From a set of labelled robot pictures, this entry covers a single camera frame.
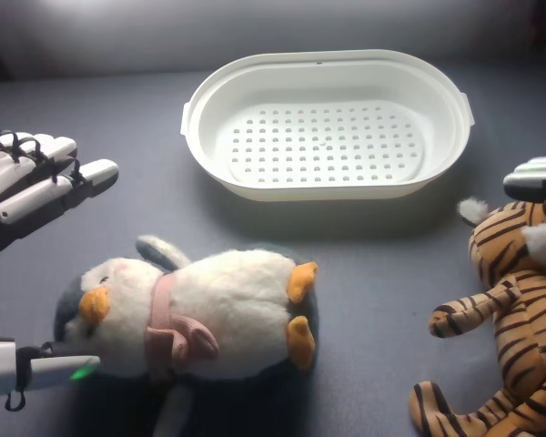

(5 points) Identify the orange striped tiger plush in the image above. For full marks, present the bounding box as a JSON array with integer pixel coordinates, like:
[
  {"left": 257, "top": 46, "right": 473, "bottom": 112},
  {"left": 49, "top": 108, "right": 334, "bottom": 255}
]
[{"left": 409, "top": 196, "right": 546, "bottom": 437}]

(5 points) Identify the white perforated plastic tray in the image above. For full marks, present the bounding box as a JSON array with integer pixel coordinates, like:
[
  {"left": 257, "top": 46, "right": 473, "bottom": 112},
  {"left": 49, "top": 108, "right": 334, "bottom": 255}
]
[{"left": 180, "top": 50, "right": 477, "bottom": 203}]

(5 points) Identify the grey table cloth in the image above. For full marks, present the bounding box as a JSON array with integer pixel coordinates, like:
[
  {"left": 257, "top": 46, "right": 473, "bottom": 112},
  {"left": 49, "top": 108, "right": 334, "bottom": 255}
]
[{"left": 0, "top": 63, "right": 546, "bottom": 437}]

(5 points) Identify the white backdrop panel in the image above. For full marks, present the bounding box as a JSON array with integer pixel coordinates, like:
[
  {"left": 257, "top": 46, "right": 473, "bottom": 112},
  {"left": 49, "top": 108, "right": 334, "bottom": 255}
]
[{"left": 0, "top": 0, "right": 546, "bottom": 86}]

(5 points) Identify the grey white penguin plush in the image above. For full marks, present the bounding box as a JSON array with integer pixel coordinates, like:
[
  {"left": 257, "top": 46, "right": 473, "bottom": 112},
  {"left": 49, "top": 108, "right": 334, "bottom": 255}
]
[{"left": 54, "top": 234, "right": 322, "bottom": 437}]

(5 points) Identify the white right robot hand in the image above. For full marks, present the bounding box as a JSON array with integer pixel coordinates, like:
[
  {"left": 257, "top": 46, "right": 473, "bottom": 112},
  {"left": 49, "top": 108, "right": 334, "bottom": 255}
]
[{"left": 502, "top": 152, "right": 546, "bottom": 204}]

